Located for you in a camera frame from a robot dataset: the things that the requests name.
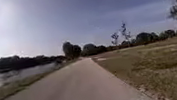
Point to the large dark tree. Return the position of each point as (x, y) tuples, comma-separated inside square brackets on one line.
[(71, 50)]

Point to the small young tree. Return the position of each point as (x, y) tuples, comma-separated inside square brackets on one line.
[(115, 38), (125, 33)]

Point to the grey asphalt path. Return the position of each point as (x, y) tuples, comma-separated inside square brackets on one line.
[(82, 87)]

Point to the distant tree line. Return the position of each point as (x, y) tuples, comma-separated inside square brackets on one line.
[(142, 39)]

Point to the dry grass field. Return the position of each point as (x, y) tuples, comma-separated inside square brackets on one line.
[(159, 65)]

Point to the row of dark trees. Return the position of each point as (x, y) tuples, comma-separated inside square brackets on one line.
[(11, 63)]

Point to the water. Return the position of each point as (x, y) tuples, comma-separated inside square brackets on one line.
[(9, 76)]

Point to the grass verge strip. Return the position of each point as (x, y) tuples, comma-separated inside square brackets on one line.
[(5, 90)]

